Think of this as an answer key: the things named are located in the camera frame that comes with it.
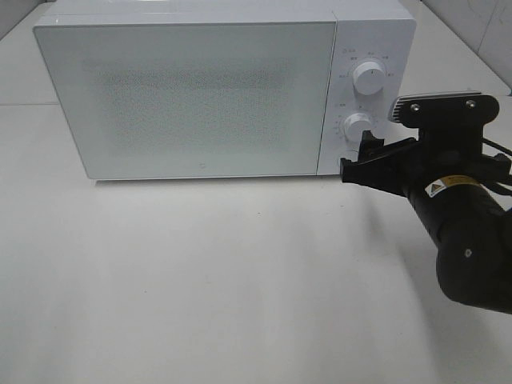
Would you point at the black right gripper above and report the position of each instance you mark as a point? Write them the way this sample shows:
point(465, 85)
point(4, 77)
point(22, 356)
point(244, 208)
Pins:
point(450, 174)

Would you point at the white microwave oven body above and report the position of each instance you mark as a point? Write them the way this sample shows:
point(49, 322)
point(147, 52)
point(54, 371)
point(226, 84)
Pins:
point(381, 30)

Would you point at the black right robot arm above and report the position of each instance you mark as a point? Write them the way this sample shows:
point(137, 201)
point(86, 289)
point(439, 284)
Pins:
point(475, 272)

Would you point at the white microwave knob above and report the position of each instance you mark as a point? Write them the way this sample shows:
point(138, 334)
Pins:
point(354, 126)
point(368, 77)

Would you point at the white microwave door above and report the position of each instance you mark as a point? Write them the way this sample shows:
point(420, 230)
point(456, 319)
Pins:
point(192, 101)

